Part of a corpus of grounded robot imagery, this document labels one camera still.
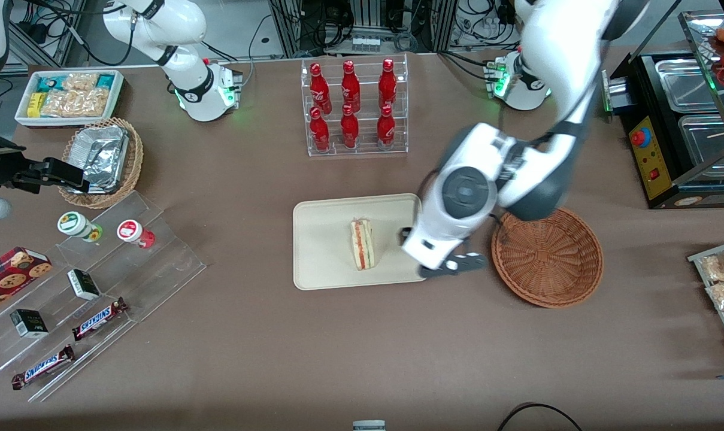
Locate triangle sandwich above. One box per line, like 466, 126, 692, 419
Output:
350, 218, 377, 271

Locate small wicker basket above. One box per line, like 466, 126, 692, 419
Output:
57, 117, 144, 210

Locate cream plastic serving tray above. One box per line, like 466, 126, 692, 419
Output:
293, 193, 428, 292

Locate large round brown wicker basket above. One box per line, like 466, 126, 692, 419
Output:
491, 207, 604, 309

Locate tray of packaged snacks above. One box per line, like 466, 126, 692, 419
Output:
687, 238, 724, 367

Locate aluminium foil container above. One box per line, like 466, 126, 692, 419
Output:
68, 125, 130, 193

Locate white jar green label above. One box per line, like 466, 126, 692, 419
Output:
57, 211, 104, 242

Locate large clear cracker bag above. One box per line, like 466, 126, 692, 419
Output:
41, 89, 112, 118

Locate white jar red label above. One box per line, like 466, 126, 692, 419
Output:
117, 220, 156, 249

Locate small clear cracker bag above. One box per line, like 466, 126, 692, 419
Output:
62, 72, 101, 92

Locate white rectangular snack bin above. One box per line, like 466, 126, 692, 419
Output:
14, 69, 125, 129

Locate red cola bottle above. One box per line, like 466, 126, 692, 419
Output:
378, 58, 398, 110
309, 62, 332, 114
377, 105, 396, 150
340, 104, 360, 149
309, 107, 331, 153
341, 60, 361, 113

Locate small black box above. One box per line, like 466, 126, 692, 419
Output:
67, 269, 101, 301
10, 309, 49, 339

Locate red plaid cookie box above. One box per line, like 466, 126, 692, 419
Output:
0, 247, 53, 319

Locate clear acrylic bottle rack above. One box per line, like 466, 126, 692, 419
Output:
301, 53, 409, 157

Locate clear acrylic step display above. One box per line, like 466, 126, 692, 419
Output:
0, 190, 207, 403

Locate snickers chocolate bar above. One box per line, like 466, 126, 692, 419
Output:
71, 298, 129, 342
11, 344, 76, 391

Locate white power strip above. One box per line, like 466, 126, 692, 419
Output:
351, 35, 386, 53

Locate black food warmer yellow panel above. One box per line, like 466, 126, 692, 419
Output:
601, 9, 724, 210

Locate metal equipment rack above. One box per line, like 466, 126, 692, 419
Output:
269, 0, 458, 57

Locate steel warmer pan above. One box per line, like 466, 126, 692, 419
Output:
655, 58, 724, 113
678, 114, 724, 180

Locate black looped cable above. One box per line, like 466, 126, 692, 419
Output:
496, 403, 584, 431

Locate black cable at arm base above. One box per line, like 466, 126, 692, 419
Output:
438, 51, 494, 81

